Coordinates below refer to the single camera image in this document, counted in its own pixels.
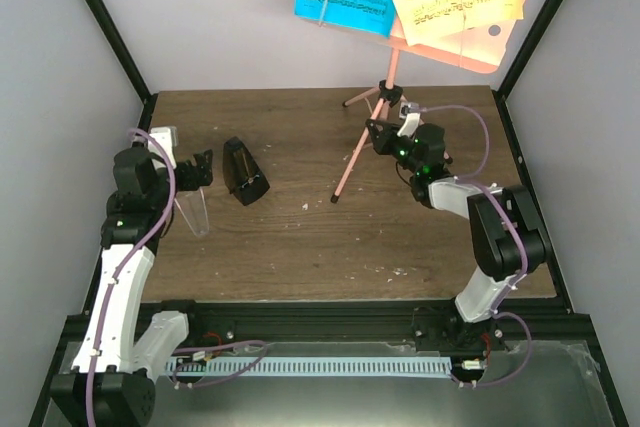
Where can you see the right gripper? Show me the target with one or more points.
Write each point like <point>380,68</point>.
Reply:
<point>382,142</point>

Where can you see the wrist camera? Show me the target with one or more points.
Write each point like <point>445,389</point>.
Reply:
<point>167,138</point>
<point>410,113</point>

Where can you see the right black frame post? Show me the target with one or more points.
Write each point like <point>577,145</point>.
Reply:
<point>534,36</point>

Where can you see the black metronome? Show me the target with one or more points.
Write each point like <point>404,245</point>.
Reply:
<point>243,178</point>

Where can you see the left black frame post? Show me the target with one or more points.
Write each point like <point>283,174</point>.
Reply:
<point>112,35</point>

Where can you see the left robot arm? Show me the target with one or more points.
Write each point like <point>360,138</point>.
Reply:
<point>111,381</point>

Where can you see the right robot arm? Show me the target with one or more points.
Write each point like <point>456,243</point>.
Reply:
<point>509,240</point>

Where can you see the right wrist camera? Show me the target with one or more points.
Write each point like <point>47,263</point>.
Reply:
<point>410,113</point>

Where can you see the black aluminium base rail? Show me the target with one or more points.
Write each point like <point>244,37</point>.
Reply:
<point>430,324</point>

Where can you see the light blue slotted cable duct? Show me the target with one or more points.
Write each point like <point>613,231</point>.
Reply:
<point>405,367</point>

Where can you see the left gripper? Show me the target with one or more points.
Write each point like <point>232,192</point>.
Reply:
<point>204,170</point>

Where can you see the black frame post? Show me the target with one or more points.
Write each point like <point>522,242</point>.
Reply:
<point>534,36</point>
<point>112,35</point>

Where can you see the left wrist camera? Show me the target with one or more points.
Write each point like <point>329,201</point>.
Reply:
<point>167,138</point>

